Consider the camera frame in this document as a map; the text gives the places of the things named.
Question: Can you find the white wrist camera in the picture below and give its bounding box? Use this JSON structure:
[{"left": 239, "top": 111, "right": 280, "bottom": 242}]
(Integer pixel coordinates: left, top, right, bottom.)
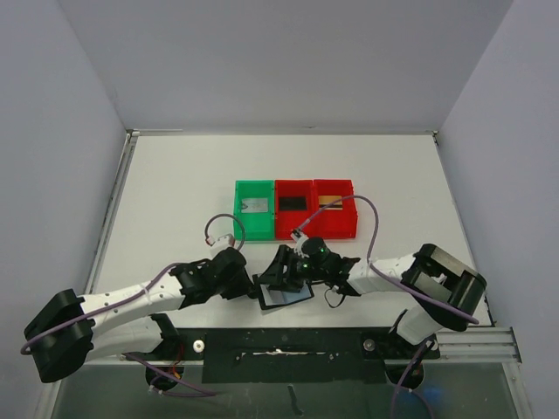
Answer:
[
  {"left": 291, "top": 229, "right": 308, "bottom": 258},
  {"left": 206, "top": 234, "right": 236, "bottom": 258}
]

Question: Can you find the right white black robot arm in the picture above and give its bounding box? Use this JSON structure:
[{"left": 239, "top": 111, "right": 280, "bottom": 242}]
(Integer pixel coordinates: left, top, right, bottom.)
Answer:
[{"left": 253, "top": 235, "right": 487, "bottom": 345}]

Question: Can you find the red plastic bin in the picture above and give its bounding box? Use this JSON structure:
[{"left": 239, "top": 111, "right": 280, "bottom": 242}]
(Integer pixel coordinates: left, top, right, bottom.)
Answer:
[
  {"left": 311, "top": 179, "right": 358, "bottom": 239},
  {"left": 274, "top": 179, "right": 316, "bottom": 240}
]

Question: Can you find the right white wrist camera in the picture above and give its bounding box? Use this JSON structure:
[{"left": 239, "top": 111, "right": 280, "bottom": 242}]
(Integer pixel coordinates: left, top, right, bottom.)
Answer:
[{"left": 291, "top": 229, "right": 308, "bottom": 258}]

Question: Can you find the black card in bin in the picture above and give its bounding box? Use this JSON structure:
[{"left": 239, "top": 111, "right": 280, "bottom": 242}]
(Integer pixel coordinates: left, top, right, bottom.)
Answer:
[{"left": 278, "top": 196, "right": 307, "bottom": 211}]

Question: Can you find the black leather card holder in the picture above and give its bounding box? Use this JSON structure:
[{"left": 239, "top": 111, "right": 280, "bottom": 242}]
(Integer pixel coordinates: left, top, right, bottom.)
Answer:
[{"left": 252, "top": 275, "right": 314, "bottom": 311}]

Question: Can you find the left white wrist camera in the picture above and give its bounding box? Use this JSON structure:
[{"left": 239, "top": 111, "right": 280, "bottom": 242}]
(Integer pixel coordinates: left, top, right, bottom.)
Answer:
[{"left": 206, "top": 234, "right": 236, "bottom": 258}]

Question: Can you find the silver card in bin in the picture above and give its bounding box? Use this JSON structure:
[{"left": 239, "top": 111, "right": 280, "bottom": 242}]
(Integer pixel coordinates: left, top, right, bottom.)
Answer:
[{"left": 240, "top": 197, "right": 269, "bottom": 214}]

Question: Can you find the gold card in bin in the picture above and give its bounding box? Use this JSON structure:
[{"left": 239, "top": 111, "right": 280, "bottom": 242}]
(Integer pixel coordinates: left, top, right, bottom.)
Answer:
[{"left": 318, "top": 196, "right": 343, "bottom": 210}]

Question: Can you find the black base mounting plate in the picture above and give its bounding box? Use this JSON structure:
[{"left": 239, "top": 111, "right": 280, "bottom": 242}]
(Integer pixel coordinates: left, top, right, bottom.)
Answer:
[{"left": 136, "top": 326, "right": 418, "bottom": 384}]

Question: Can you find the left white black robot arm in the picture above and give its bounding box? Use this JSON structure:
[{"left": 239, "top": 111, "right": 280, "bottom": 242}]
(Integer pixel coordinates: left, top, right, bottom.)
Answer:
[{"left": 20, "top": 247, "right": 255, "bottom": 383}]

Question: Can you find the green plastic bin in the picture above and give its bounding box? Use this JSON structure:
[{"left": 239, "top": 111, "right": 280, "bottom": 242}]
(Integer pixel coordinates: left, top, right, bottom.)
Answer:
[{"left": 233, "top": 180, "right": 275, "bottom": 241}]

